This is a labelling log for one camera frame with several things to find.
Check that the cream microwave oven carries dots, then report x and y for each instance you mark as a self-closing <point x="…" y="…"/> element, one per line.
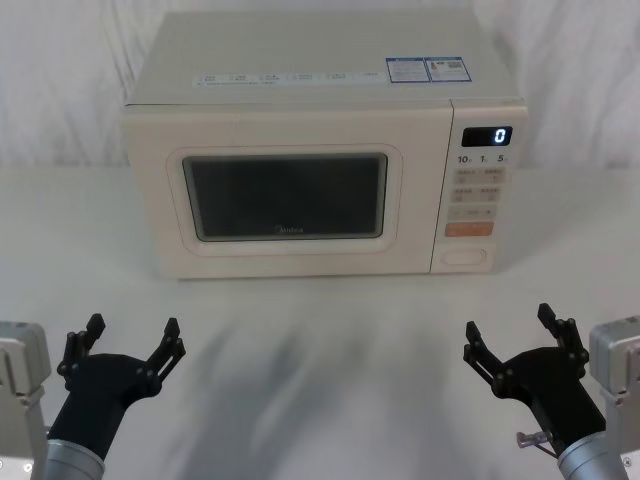
<point x="300" y="125"/>

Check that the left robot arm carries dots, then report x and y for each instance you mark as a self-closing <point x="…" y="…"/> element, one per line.
<point x="22" y="380"/>

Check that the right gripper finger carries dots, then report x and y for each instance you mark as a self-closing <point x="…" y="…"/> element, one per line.
<point x="567" y="340"/>
<point x="482" y="357"/>

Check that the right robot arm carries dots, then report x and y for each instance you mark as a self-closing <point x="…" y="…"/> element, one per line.
<point x="617" y="370"/>

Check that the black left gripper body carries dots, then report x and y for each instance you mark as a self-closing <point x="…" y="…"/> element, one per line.
<point x="95" y="395"/>

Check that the white table cloth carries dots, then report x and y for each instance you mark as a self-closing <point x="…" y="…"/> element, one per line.
<point x="320" y="350"/>

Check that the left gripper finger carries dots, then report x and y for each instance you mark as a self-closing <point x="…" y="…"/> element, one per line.
<point x="77" y="345"/>
<point x="167" y="352"/>

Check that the white curtain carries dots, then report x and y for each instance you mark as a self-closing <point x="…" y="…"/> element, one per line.
<point x="60" y="85"/>

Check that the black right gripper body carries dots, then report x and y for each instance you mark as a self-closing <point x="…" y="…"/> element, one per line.
<point x="555" y="395"/>

